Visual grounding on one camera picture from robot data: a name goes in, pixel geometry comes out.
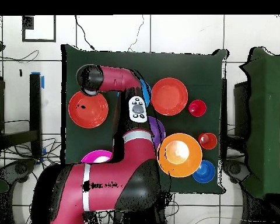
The orange-red shallow bowl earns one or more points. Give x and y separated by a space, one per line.
88 114
169 96

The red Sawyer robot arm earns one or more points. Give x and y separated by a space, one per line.
107 182

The purple bowl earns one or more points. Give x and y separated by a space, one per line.
159 133

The light blue bowl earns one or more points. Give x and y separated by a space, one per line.
146 93

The large pink bowl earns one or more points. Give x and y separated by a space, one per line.
93 156

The red cup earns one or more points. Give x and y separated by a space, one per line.
197 108

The large orange bowl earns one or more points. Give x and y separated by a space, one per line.
184 168

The orange cup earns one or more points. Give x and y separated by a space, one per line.
208 142

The dark green table cloth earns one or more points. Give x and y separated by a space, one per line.
177 63

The small dark blue bowl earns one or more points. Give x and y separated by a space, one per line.
206 173

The black office chair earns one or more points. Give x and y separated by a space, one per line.
235 168
21 168

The blue tape strip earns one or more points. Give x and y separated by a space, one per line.
42 81

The black square tape outline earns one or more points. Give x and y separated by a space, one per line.
23 32

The black metal frame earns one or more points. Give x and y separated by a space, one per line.
241 105
35 105

